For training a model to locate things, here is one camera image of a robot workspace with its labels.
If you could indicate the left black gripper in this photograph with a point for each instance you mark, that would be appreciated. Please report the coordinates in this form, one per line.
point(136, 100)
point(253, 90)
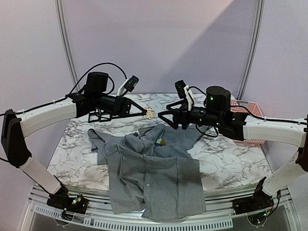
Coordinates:
point(120, 109)

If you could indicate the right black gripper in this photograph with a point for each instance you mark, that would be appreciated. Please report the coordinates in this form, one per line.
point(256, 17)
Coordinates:
point(181, 116)

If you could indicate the landscape round brooch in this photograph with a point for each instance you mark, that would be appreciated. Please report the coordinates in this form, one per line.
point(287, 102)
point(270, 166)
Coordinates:
point(161, 141)

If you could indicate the grey button shirt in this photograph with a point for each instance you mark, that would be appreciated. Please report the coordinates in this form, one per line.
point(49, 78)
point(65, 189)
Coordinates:
point(164, 183)

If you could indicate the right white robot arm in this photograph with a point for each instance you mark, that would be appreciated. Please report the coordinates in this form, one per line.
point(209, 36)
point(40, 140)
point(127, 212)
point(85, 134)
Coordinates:
point(246, 126)

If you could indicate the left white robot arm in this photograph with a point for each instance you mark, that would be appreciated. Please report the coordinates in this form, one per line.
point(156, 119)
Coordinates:
point(19, 125)

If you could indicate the black display box middle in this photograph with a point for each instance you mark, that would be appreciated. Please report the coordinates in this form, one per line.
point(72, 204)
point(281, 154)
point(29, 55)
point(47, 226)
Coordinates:
point(104, 116)

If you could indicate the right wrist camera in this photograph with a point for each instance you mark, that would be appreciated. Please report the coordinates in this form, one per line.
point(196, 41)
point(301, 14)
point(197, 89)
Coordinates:
point(185, 93)

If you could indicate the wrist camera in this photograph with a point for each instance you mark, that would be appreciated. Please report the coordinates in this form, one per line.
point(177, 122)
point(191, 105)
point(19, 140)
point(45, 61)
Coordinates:
point(185, 93)
point(127, 86)

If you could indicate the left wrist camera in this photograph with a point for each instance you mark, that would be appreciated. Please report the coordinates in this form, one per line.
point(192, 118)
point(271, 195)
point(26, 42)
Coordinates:
point(127, 86)

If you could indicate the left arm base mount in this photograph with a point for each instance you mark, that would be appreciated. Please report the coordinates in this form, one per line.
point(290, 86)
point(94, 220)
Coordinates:
point(75, 204)

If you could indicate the left wall aluminium post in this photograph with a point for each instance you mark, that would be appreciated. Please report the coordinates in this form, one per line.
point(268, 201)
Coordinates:
point(65, 41)

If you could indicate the wall aluminium post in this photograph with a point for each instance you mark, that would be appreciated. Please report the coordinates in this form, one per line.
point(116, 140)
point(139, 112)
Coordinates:
point(252, 48)
point(65, 41)

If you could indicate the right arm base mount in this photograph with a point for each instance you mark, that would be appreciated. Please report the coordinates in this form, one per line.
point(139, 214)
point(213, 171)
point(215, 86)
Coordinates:
point(251, 204)

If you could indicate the right wall aluminium post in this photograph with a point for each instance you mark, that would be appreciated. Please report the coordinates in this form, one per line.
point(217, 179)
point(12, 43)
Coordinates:
point(252, 48)

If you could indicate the aluminium front rail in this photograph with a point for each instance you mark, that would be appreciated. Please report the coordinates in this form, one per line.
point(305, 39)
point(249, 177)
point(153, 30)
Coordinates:
point(219, 215)

